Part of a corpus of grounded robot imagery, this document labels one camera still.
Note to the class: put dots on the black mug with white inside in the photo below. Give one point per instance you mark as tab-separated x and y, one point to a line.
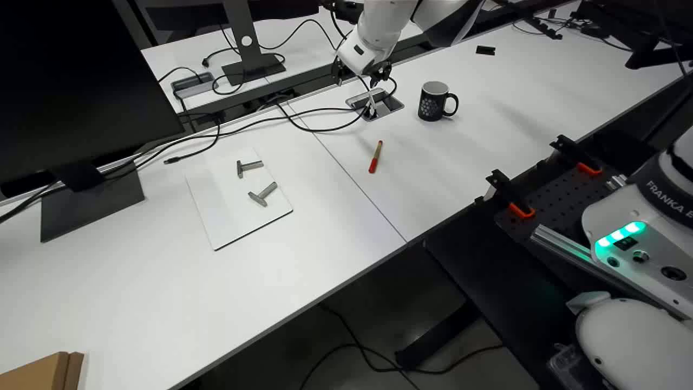
435	101

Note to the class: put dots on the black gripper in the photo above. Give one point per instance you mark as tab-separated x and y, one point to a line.
382	71

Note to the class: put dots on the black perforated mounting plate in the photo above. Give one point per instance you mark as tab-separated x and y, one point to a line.
565	198

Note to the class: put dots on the small black flat object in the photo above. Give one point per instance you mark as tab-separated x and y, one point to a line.
486	49

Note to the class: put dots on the white flat board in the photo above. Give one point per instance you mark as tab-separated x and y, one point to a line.
230	217

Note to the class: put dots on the black table foot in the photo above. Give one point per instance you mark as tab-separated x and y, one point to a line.
435	339

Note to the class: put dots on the black monitor stand with pole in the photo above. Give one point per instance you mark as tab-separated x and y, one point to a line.
253	67

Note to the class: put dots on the black monitor stand base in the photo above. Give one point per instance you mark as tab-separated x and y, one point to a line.
88	205

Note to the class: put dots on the gray T-shaped piece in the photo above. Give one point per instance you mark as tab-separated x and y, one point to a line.
245	167
264	192

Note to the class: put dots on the red marker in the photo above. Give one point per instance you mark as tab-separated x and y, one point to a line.
375	156

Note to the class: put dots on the brown cardboard box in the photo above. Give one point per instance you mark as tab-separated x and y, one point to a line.
35	370

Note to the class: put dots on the silver aluminium rail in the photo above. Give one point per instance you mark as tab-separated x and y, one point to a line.
565	243

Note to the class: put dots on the black stand foot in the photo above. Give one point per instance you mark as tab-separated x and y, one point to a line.
658	52

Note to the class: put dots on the black clamp with orange grip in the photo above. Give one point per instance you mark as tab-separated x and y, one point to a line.
574	151
514	198

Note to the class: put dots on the large black monitor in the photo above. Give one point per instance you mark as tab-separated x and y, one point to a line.
73	71

